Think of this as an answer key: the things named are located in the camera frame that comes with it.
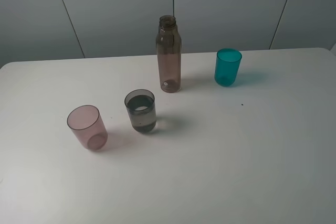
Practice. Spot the grey translucent plastic cup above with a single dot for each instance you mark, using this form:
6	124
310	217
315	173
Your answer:
140	105

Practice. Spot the pink translucent plastic cup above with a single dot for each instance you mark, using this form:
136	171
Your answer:
87	125

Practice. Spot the teal translucent plastic cup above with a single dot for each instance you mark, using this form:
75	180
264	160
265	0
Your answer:
227	65

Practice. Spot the brown translucent water bottle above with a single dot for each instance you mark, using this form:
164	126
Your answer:
168	49

